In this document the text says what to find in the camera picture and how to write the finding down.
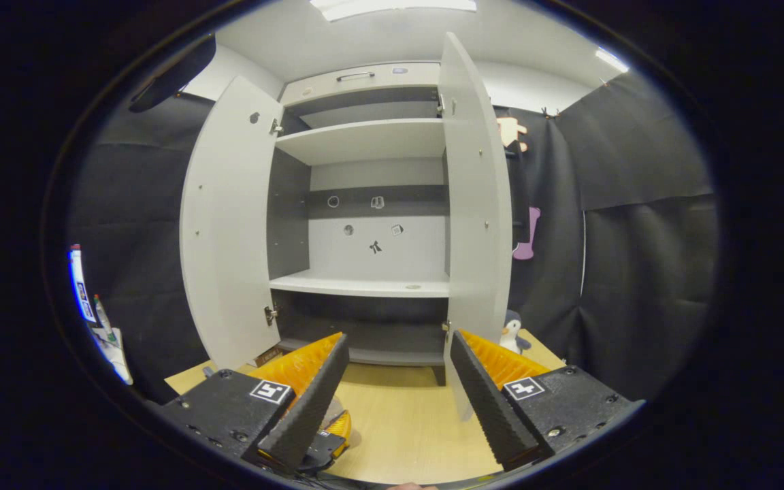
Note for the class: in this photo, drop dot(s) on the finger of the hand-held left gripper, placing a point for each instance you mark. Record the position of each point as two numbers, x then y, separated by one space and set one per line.
327 446

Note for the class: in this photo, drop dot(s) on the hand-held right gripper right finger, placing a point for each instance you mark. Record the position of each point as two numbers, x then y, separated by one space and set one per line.
487 401

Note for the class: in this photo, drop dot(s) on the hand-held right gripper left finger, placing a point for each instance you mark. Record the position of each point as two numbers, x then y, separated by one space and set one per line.
317 401

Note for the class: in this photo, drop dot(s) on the white cabinet door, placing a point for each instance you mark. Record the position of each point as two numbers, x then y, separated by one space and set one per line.
229 231
477 204

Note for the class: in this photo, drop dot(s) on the white grey cabinet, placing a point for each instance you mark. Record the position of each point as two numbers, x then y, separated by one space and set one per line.
365 197

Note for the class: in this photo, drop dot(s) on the metal door hinge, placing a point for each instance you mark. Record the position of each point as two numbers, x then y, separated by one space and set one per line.
275 127
271 314
445 327
443 104

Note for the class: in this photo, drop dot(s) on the white cabinet shelf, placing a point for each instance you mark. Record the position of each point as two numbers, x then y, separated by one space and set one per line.
365 139
365 284

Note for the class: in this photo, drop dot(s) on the small brown card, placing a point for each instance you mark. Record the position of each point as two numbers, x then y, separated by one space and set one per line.
269 356

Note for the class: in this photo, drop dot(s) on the penguin plush toy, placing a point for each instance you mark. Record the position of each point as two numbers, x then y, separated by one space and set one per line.
511 333

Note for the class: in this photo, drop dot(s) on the black backdrop cloth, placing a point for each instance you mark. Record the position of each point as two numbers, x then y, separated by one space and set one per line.
637 272

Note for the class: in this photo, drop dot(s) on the green capped marker pen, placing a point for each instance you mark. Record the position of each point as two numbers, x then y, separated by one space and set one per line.
102 314

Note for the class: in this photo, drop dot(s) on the white panel with blue edge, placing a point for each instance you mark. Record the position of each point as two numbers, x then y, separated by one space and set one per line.
86 299

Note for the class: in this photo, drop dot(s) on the ceiling light panel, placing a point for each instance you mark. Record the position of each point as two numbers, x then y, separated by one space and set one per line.
611 59
392 7

